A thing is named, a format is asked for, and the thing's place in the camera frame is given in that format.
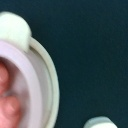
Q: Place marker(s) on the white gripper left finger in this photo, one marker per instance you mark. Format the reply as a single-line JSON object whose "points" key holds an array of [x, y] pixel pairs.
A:
{"points": [[15, 29]]}

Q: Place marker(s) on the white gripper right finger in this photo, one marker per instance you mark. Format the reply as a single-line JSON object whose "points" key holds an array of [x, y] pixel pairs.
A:
{"points": [[99, 122]]}

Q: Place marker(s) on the pink pot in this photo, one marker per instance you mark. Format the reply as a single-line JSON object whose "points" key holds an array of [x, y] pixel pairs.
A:
{"points": [[25, 84]]}

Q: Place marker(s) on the cream round plate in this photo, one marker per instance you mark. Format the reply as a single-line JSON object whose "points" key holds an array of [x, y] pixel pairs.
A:
{"points": [[49, 84]]}

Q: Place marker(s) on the black table mat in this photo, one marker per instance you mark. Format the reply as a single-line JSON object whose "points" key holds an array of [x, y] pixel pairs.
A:
{"points": [[88, 42]]}

